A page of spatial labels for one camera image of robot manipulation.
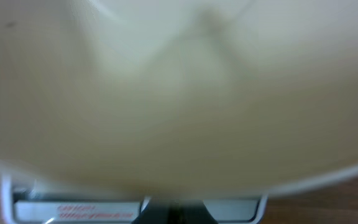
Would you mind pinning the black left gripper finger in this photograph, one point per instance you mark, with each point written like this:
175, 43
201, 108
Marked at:
175, 212

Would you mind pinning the white bowl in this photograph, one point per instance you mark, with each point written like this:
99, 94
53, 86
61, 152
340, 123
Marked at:
178, 98

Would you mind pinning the white digital kitchen scale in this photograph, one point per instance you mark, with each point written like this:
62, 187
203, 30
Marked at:
23, 204

